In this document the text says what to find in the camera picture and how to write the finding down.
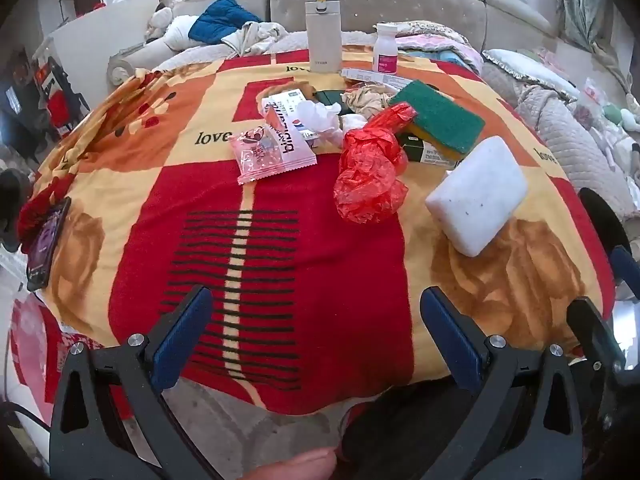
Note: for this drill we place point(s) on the teal patterned curtain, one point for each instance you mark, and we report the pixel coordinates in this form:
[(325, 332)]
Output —
[(586, 23)]

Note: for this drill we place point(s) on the white ruffled pillow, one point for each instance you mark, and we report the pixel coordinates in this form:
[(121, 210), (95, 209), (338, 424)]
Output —
[(509, 72)]

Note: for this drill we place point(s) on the pink floral quilt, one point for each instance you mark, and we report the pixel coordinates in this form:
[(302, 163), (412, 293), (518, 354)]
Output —
[(437, 42)]

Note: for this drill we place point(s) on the beige thermos flask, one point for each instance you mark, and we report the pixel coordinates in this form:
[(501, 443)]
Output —
[(324, 34)]

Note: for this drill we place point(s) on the blue white medicine box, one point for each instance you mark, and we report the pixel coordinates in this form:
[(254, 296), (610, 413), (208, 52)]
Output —
[(287, 102)]

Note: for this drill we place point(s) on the long white medicine box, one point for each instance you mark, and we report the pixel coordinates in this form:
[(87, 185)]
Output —
[(368, 77)]

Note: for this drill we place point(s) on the white pill bottle, pink label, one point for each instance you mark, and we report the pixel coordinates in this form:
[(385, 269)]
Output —
[(385, 50)]

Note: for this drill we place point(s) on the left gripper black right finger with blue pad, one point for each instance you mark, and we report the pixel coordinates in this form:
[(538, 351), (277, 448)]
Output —
[(524, 421)]

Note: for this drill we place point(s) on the white plush toy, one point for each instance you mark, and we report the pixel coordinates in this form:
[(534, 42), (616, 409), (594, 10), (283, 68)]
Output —
[(621, 117)]

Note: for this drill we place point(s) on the red orange floral blanket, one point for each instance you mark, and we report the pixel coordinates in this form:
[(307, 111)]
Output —
[(309, 309)]

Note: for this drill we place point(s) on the white tissue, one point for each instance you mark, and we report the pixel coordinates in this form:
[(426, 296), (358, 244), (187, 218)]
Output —
[(319, 123)]

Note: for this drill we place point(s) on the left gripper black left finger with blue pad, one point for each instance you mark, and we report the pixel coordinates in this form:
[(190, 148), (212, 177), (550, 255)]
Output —
[(87, 437)]

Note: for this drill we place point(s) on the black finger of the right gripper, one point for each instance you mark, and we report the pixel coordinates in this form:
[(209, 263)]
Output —
[(615, 390)]

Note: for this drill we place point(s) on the dark green packet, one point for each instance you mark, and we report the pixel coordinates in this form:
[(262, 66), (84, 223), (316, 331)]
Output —
[(333, 97)]

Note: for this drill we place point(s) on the red plastic bag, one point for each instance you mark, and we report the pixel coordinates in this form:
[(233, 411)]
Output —
[(367, 188)]

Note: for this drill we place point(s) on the cream crumpled garment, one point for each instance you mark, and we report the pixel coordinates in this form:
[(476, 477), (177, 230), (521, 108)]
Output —
[(254, 38)]

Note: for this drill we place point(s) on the white foam sponge block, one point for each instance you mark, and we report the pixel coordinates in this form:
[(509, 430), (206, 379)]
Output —
[(474, 202)]

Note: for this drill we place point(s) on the beige tufted sofa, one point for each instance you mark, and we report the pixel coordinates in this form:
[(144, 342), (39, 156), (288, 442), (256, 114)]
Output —
[(593, 156)]

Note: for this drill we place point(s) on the blue jacket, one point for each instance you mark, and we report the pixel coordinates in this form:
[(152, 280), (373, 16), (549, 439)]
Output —
[(221, 18)]

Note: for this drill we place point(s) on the pink bibizan snack wrapper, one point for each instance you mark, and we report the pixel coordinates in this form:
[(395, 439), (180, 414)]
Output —
[(274, 147)]

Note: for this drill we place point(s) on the beige paper towel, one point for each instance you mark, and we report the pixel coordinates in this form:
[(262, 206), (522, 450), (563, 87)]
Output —
[(367, 99)]

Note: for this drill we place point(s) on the black smartphone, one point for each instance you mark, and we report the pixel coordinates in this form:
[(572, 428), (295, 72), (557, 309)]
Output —
[(41, 253)]

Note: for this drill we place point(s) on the green yellow scrub sponge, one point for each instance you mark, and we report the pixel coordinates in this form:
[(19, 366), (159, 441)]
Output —
[(440, 120)]

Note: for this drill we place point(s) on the green white small box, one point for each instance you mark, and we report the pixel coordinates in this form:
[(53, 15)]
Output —
[(418, 150)]

